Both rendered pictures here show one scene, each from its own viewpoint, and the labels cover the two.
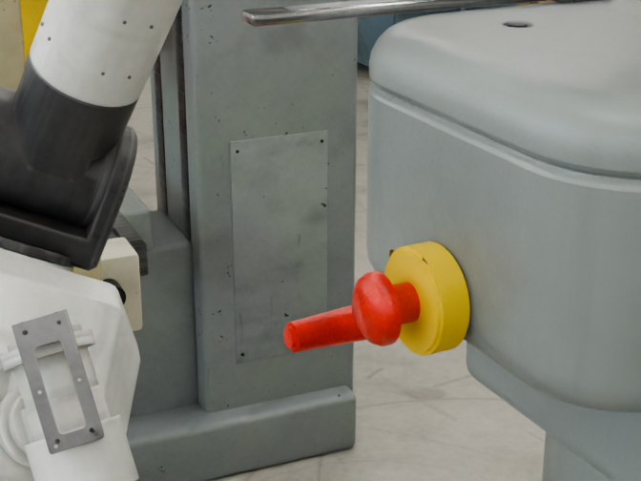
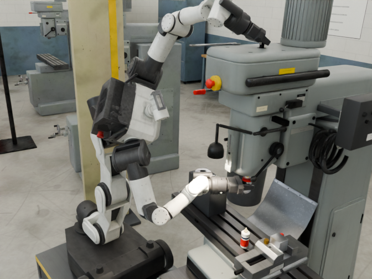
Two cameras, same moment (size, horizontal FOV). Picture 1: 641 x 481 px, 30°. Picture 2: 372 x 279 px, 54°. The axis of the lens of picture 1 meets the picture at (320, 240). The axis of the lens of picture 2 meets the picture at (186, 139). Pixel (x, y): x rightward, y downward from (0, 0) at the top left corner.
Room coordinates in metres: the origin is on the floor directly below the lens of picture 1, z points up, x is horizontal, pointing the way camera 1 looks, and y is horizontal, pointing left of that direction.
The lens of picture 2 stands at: (-0.83, 0.18, 2.09)
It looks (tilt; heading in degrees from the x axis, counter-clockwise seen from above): 22 degrees down; 355
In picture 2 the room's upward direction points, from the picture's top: 2 degrees clockwise
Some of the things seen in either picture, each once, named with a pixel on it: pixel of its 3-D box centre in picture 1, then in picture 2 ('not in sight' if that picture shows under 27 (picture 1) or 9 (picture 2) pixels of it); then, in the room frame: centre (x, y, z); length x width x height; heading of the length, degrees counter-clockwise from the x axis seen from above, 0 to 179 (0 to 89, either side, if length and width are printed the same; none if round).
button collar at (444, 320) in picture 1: (425, 298); (215, 83); (0.59, -0.06, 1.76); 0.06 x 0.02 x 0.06; 27
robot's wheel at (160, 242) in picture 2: not in sight; (161, 254); (1.08, 0.14, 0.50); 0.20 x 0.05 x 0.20; 36
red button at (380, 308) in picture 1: (387, 306); (210, 83); (0.58, -0.04, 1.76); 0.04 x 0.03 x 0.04; 27
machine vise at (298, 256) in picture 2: not in sight; (272, 254); (0.46, -0.35, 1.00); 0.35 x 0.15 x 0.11; 117
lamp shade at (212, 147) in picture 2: not in sight; (216, 149); (0.60, -0.08, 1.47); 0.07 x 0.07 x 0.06
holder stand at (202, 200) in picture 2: not in sight; (206, 190); (0.97, -0.11, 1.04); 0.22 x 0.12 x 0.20; 27
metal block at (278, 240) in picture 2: not in sight; (278, 243); (0.48, -0.38, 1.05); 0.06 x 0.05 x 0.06; 27
